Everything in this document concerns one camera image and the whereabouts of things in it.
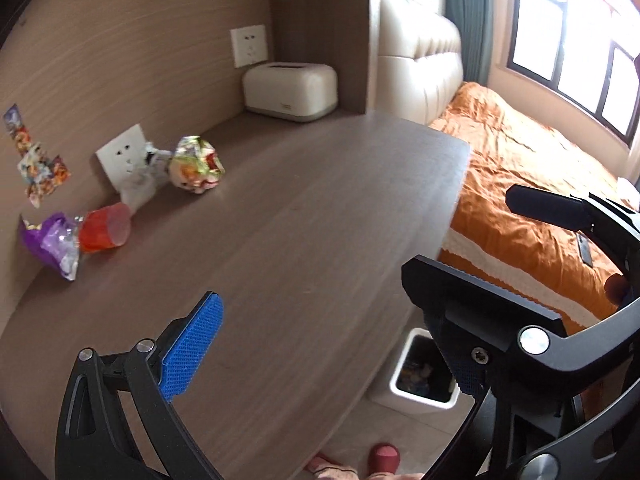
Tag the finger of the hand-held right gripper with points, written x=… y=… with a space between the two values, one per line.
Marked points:
x=545 y=207
x=480 y=300

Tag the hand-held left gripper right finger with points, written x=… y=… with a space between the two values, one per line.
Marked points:
x=462 y=375

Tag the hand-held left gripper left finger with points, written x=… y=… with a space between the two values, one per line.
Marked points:
x=195 y=342

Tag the white trash bin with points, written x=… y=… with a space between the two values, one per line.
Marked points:
x=385 y=395

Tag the person's right hand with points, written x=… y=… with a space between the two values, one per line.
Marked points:
x=617 y=289

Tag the black phone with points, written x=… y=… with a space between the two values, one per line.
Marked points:
x=585 y=250

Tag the bed with orange blanket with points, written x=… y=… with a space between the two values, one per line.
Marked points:
x=510 y=160

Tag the red slipper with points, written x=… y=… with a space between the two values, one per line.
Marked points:
x=385 y=460

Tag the red orange wrapper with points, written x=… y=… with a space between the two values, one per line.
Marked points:
x=102 y=227

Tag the dark framed window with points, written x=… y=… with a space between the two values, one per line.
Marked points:
x=575 y=50

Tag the pink slipper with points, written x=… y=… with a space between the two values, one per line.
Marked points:
x=332 y=470

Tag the white plastic bag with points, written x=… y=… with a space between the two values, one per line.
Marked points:
x=142 y=180

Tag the colourful crumpled foil wrapper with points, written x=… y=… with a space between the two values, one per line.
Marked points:
x=195 y=165

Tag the purple snack bag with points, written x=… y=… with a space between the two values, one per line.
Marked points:
x=47 y=240

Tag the cream padded headboard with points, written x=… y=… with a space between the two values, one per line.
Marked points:
x=415 y=60

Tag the blue curtain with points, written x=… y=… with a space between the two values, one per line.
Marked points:
x=475 y=20

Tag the cluster of picture stickers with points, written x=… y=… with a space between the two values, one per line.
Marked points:
x=37 y=170

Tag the cream toaster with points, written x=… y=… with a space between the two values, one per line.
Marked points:
x=290 y=90

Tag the large white wall outlet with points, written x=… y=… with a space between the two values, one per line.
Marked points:
x=117 y=157

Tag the small white wall outlet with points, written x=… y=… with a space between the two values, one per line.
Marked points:
x=248 y=45

